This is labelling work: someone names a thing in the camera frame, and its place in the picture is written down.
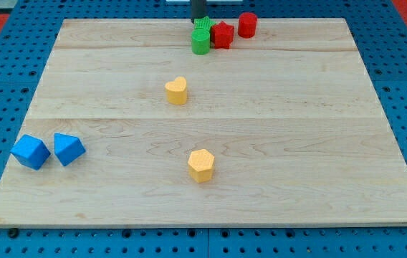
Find red star block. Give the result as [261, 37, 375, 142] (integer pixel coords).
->
[210, 21, 234, 49]

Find green star block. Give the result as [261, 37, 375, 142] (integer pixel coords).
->
[194, 16, 216, 32]

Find yellow hexagon block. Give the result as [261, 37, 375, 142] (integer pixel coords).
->
[188, 149, 214, 183]

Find yellow heart block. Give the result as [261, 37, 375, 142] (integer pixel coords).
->
[165, 77, 188, 105]

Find green cylinder block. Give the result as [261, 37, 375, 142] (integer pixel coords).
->
[191, 29, 210, 55]

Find light wooden board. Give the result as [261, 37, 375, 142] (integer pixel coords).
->
[0, 18, 407, 229]

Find red cylinder block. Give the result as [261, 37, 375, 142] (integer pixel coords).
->
[238, 12, 258, 38]

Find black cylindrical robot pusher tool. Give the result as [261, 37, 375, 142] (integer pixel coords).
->
[190, 0, 207, 23]

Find blue triangle block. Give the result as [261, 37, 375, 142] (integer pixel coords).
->
[54, 133, 86, 166]

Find blue cube block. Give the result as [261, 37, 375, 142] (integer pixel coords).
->
[10, 135, 50, 171]

